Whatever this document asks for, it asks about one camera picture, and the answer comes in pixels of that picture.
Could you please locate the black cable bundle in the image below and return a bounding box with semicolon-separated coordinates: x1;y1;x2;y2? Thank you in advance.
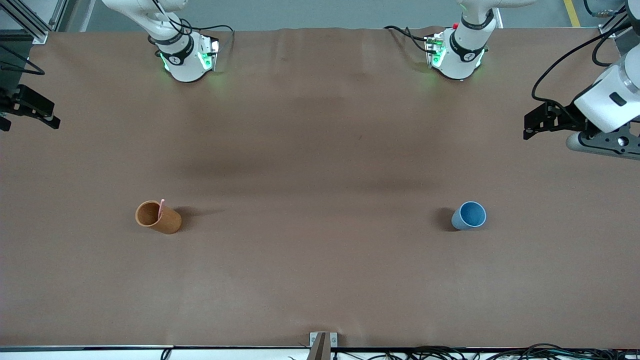
332;343;640;360

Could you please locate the black left arm gripper cable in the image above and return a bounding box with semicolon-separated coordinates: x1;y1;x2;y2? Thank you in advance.
531;5;640;106

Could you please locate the aluminium frame profile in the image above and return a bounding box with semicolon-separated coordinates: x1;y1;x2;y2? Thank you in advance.
0;0;68;45
597;0;640;57

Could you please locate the black left base cable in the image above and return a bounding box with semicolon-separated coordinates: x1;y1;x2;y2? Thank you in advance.
384;25;432;55

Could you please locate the black base cable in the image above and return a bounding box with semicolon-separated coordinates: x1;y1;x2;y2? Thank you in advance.
200;24;236;51
384;25;432;55

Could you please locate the black right arm gripper cable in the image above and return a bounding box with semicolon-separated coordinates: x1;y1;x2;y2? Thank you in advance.
0;45;46;77

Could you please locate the blue cup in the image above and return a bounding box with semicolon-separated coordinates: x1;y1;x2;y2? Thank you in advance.
451;201;487;231

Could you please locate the brown table cover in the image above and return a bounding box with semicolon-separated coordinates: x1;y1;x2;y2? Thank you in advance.
0;26;640;349

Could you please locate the black arm gripper cable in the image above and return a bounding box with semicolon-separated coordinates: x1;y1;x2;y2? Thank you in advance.
0;45;46;77
531;5;640;106

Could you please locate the orange cylindrical cup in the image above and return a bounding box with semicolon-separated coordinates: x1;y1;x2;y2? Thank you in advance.
135;200;182;235

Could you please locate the black right base cable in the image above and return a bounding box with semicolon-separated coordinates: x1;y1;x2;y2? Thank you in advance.
200;24;236;51

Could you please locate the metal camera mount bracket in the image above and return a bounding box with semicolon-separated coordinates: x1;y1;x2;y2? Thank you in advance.
307;332;339;360

